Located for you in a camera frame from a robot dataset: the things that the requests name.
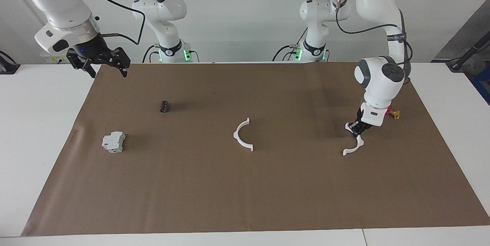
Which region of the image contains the white half-ring pipe clamp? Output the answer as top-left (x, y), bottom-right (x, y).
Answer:
top-left (343, 122), bottom-right (364, 156)
top-left (233, 117), bottom-right (254, 152)

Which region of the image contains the grey circuit breaker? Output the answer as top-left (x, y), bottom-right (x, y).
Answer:
top-left (101, 131), bottom-right (126, 153)

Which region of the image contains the black desk clamp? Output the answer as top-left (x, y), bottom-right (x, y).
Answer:
top-left (0, 51), bottom-right (20, 75)

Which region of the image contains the black stand pole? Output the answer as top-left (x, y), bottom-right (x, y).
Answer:
top-left (446, 31), bottom-right (490, 71)

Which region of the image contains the blue box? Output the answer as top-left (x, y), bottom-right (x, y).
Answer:
top-left (472, 66), bottom-right (490, 105)

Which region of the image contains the brown paper table mat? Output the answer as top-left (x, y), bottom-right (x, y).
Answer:
top-left (21, 61), bottom-right (490, 237)

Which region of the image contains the black base cable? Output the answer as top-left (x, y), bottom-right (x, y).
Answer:
top-left (273, 45), bottom-right (296, 62)
top-left (142, 45), bottom-right (159, 63)

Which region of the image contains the white wall socket box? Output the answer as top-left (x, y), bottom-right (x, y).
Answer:
top-left (40, 49), bottom-right (71, 64)

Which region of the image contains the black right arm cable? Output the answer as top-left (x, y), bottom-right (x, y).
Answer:
top-left (82, 0), bottom-right (147, 45)

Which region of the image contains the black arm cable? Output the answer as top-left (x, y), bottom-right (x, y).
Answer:
top-left (335, 0), bottom-right (414, 85)
top-left (82, 0), bottom-right (147, 45)

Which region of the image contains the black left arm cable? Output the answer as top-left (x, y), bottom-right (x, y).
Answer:
top-left (335, 0), bottom-right (414, 85)

